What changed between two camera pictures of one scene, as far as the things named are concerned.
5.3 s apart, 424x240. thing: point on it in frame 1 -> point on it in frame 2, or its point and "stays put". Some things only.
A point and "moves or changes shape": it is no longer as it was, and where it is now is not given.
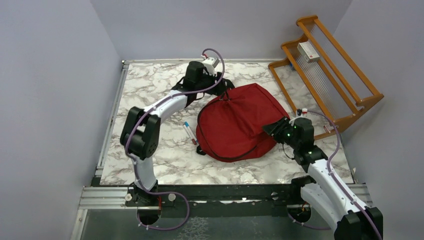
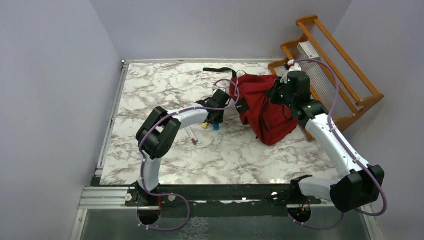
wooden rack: x=319 y=81 stays put
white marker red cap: x=193 y=139 stays put
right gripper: x=275 y=129 -> x=279 y=83
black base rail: x=215 y=196 stays put
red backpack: x=230 y=128 moves or changes shape
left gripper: x=210 y=72 -> x=218 y=118
